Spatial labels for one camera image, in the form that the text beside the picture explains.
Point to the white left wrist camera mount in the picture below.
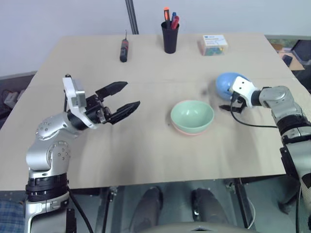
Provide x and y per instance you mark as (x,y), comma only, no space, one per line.
(73,94)

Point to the pink bowl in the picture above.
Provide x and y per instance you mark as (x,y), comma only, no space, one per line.
(187,132)

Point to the clear box of coloured pins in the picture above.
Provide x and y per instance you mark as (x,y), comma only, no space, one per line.
(213,46)

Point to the green bowl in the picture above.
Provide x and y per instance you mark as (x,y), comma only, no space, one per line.
(192,114)

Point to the grey robot body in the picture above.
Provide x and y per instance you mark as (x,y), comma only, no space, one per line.
(201,228)

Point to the white power strip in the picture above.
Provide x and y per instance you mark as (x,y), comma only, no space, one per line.
(11,98)

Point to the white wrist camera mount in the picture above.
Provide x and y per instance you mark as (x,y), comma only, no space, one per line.
(243,88)
(73,94)

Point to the blue bowl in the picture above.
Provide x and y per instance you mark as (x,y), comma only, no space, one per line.
(224,85)

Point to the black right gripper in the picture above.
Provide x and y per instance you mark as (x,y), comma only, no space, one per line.
(239,105)

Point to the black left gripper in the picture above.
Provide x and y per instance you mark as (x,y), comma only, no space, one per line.
(97,109)

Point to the black and red screwdriver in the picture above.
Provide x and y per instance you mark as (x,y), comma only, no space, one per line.
(124,49)

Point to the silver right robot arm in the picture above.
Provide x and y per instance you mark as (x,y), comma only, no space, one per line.
(289,111)

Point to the blue plaid cloth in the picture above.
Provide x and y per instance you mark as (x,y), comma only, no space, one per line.
(11,213)

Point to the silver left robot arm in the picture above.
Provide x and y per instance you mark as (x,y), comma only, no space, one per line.
(46,148)

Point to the blue pen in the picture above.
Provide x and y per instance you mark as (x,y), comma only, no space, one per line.
(174,16)

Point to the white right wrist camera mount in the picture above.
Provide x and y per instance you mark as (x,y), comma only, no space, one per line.
(243,88)

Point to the black table frame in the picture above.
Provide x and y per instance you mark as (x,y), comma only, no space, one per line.
(243,201)

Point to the grey metal pole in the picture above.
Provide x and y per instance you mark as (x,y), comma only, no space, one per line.
(132,17)

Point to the black pen cup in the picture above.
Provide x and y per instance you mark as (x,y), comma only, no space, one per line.
(170,38)

